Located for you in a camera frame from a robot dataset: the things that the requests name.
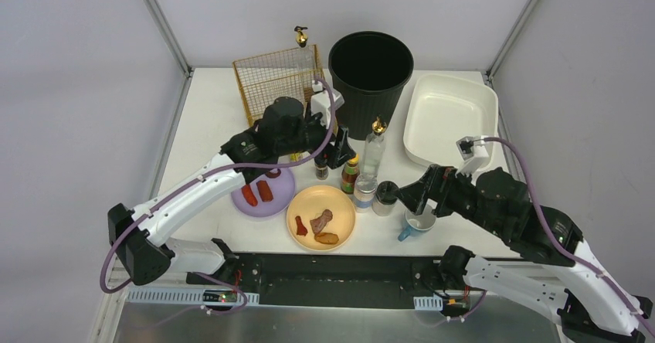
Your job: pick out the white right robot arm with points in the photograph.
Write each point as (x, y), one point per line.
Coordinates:
(587, 304)

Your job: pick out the clear oil dispenser bottle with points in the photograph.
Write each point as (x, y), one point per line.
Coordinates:
(374, 148)

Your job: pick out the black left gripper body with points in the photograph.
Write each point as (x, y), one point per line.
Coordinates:
(331, 144)

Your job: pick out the orange fried patty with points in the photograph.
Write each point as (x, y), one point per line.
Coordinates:
(327, 238)

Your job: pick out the white square tub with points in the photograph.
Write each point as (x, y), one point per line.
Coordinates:
(444, 109)

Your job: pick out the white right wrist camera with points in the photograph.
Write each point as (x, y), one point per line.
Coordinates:
(476, 154)

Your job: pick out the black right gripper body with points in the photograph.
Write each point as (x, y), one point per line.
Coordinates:
(429, 189)

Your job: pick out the dark octopus tentacle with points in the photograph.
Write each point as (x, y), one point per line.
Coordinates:
(273, 173)

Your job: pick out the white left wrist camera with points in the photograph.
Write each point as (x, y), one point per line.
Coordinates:
(320, 103)

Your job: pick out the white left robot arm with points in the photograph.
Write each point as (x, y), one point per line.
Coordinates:
(141, 238)

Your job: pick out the brown sausage piece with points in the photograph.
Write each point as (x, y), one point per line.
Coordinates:
(265, 191)

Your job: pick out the brown oil dispenser bottle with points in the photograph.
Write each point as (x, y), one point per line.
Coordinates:
(303, 44)

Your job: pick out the orange plate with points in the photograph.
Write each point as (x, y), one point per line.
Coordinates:
(309, 204)

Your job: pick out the brown meat slice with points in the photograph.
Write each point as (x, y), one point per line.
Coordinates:
(318, 224)

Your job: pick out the red sausage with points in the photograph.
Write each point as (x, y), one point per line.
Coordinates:
(249, 196)

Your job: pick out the black lid spice jar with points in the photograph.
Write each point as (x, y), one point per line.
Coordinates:
(385, 198)

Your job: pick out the blue mug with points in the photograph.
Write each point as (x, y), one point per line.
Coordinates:
(416, 224)

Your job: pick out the black ribbed trash bin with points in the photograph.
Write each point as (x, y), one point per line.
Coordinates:
(370, 70)

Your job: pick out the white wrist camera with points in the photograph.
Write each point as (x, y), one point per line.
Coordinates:
(320, 103)
(476, 154)

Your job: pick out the gold wire basket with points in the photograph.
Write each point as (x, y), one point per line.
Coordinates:
(263, 78)

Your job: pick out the red chicken drumstick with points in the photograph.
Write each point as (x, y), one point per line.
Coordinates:
(301, 230)

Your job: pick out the small black spice jar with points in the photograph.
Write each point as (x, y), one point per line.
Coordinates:
(321, 170)

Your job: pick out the small yellow label bottle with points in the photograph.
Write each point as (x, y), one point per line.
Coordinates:
(296, 157)

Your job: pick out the purple plate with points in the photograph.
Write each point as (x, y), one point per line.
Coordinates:
(283, 188)

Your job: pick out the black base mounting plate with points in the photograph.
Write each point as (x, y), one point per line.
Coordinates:
(373, 282)

